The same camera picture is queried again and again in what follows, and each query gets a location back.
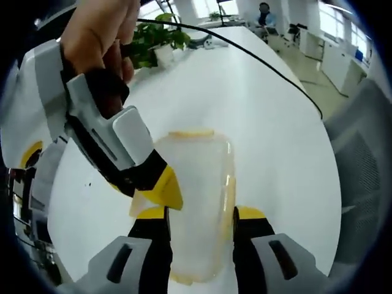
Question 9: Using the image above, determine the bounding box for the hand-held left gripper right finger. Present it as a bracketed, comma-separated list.
[232, 205, 330, 294]

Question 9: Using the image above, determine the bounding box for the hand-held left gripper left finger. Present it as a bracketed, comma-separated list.
[73, 205, 176, 294]

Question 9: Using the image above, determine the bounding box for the clear plastic box yellow buckle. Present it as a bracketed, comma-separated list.
[128, 130, 237, 284]

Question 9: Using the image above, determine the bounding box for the person's right hand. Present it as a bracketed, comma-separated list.
[59, 0, 140, 85]

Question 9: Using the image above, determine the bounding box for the white plant pot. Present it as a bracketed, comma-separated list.
[153, 45, 175, 67]

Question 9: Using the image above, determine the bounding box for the dark equipment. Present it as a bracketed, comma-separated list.
[6, 167, 62, 282]

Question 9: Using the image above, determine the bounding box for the green leafy plant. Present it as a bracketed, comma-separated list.
[122, 12, 192, 70]

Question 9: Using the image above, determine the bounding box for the grey mesh office chair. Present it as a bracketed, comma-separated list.
[323, 78, 392, 273]

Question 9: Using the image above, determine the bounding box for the white grey device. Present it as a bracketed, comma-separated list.
[191, 32, 229, 51]

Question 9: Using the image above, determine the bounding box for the white cabinet row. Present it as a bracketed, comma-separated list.
[298, 29, 368, 96]

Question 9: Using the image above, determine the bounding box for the black office chair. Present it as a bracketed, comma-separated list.
[288, 23, 303, 47]

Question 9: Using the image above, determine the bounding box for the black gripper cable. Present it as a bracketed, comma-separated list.
[136, 17, 325, 120]

